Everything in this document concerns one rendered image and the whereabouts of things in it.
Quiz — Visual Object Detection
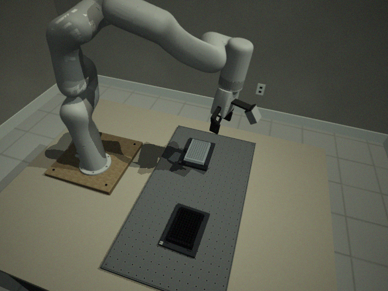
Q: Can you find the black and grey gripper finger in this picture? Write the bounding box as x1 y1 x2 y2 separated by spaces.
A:
209 106 222 134
223 108 234 121

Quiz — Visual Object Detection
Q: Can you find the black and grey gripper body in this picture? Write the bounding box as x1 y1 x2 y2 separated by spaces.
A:
211 82 242 118

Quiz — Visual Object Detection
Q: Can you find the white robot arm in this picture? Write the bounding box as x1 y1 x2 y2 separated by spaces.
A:
46 0 254 176

